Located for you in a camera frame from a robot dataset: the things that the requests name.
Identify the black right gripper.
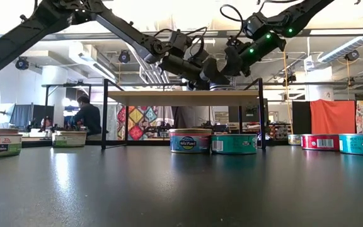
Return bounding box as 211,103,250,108
222,46,247,77

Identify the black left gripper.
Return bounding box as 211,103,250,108
159,55,231,91

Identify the teal skipjack tuna can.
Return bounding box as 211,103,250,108
210,134,258,156
338,133,363,156

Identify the blue yellow yellowfin can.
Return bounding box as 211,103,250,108
287,134,303,146

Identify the red seafood can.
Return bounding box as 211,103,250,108
301,134,340,151

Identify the colourful patchwork quilt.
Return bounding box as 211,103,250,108
117,106,159,141

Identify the black panel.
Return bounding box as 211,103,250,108
292,101,311,136

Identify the orange cloth panel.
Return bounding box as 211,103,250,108
309,99,357,136

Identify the person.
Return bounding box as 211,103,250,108
71,95,103,136
40,116,54,132

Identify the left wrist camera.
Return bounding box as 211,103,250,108
183,37,210,62

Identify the wooden shelf with black frame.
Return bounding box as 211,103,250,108
101,78,267,150

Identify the black ceiling camera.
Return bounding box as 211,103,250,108
118,50,132,64
344,49,360,62
14,56,30,71

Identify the black metal background frame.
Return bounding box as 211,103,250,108
42,82,93,108

